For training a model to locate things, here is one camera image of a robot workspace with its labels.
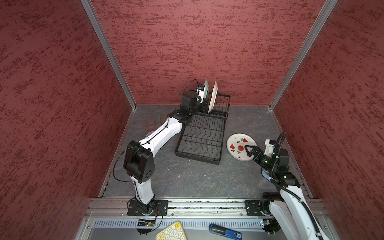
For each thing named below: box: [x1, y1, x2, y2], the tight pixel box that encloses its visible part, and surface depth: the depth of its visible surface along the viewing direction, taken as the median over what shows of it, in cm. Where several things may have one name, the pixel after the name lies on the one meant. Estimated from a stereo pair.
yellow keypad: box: [155, 221, 187, 240], surface depth 67 cm
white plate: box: [226, 133, 258, 161], surface depth 100 cm
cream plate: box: [208, 81, 218, 114], surface depth 81 cm
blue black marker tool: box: [208, 223, 243, 240], surface depth 66 cm
